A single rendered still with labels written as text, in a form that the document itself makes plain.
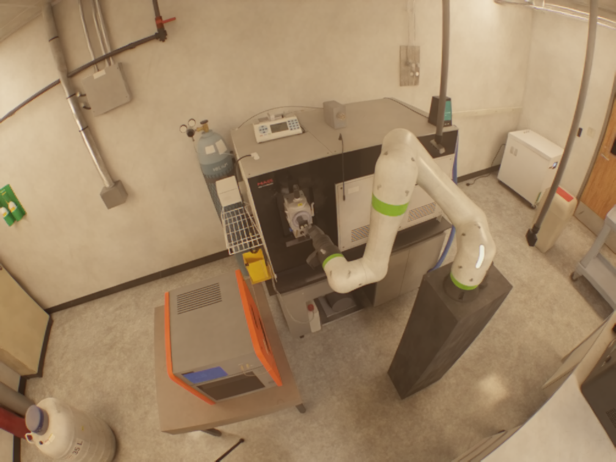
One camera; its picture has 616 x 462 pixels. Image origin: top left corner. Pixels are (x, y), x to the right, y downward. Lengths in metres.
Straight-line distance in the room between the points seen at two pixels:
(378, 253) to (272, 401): 0.83
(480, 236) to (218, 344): 0.97
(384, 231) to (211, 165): 1.40
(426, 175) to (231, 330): 0.86
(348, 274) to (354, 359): 1.24
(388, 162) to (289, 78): 1.65
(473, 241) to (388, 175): 0.38
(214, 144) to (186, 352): 1.36
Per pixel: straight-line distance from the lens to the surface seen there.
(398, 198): 0.78
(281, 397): 1.35
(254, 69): 2.22
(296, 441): 2.02
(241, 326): 1.04
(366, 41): 2.53
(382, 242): 0.91
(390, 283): 2.05
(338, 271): 0.98
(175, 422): 1.51
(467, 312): 1.07
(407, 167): 0.74
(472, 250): 0.92
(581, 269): 3.29
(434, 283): 1.10
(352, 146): 1.32
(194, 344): 1.08
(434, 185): 0.95
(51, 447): 2.29
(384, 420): 2.04
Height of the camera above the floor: 2.00
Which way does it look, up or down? 42 degrees down
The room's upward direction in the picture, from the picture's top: 8 degrees counter-clockwise
